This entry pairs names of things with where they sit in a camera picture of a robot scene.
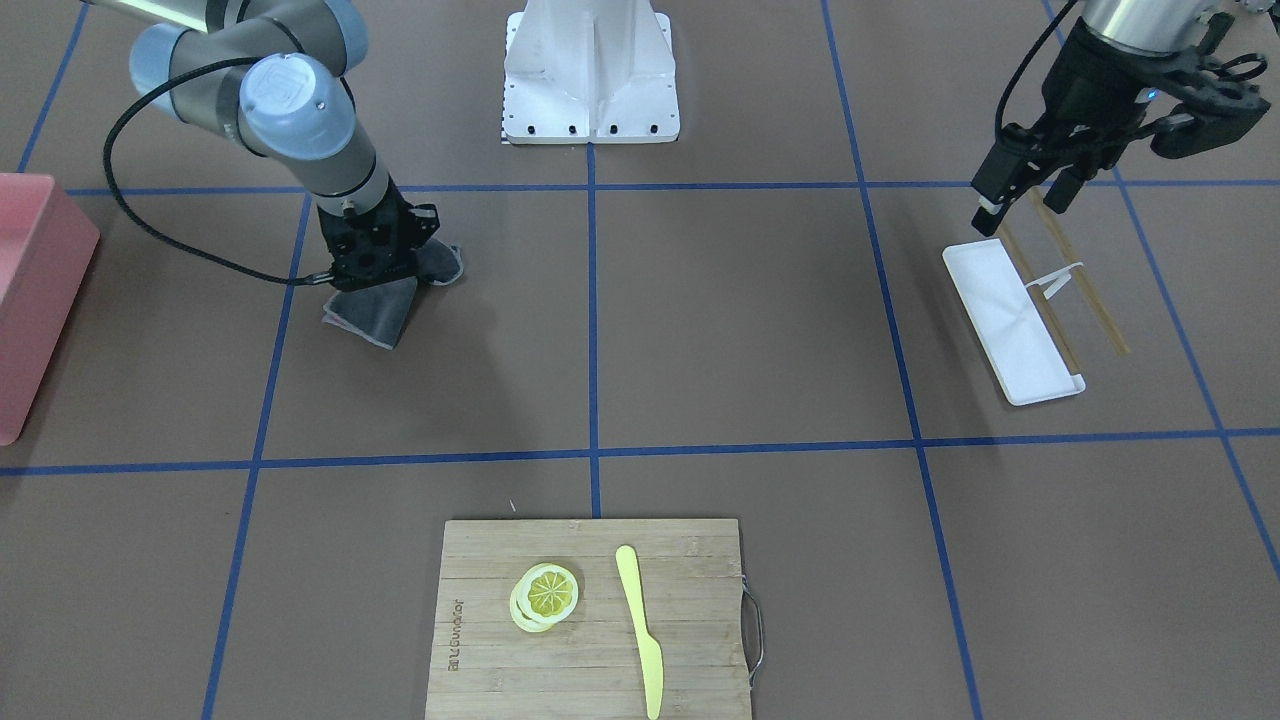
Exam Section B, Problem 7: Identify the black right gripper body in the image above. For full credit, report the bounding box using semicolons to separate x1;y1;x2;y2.
317;184;440;292

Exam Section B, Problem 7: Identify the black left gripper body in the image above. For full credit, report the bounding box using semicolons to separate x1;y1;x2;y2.
1024;20;1164;182

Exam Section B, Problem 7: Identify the grey pink cleaning cloth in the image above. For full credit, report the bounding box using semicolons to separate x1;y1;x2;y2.
321;240;465;350

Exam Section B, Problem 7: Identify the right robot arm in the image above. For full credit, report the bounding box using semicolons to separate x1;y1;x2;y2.
102;1;463;292

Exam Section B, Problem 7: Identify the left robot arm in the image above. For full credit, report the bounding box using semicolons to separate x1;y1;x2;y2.
972;1;1210;237

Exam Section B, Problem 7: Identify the wooden rack rod outer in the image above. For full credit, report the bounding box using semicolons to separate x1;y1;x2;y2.
1028;187;1132;357

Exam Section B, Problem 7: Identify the wooden rack rod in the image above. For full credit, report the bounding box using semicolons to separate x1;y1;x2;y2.
997;218;1083;374
1028;187;1132;357

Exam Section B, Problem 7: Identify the wooden rack rod inner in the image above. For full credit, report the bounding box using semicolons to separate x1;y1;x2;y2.
997;218;1083;374

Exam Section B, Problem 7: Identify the white towel rack tray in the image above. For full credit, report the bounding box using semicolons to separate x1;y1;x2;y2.
942;238;1085;407

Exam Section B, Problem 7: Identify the pink plastic bin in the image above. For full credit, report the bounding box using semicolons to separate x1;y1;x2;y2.
1;173;100;446

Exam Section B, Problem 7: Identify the yellow lemon slice toy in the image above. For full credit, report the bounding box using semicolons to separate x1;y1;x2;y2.
508;562;580;633

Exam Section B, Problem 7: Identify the bamboo cutting board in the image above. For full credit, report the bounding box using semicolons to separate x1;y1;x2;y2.
424;519;753;719

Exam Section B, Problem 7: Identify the yellow plastic knife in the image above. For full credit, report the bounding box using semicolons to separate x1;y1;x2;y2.
614;544;666;719

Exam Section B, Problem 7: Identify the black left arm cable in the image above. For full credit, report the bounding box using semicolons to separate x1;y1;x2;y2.
995;0;1082;136

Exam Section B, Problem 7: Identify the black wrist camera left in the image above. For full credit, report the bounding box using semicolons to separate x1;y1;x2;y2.
1149;47;1271;159

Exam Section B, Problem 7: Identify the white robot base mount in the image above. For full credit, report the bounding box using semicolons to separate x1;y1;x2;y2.
500;1;681;145

